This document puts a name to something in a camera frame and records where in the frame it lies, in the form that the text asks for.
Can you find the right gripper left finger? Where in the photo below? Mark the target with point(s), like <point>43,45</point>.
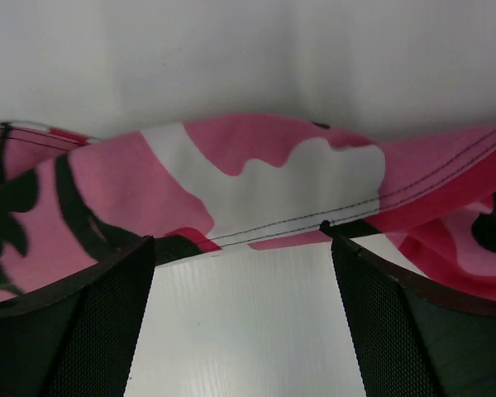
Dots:
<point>77,336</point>

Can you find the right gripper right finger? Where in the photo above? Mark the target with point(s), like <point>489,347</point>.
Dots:
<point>411,335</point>

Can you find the pink camouflage trousers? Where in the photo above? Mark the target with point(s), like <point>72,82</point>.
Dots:
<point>265,182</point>

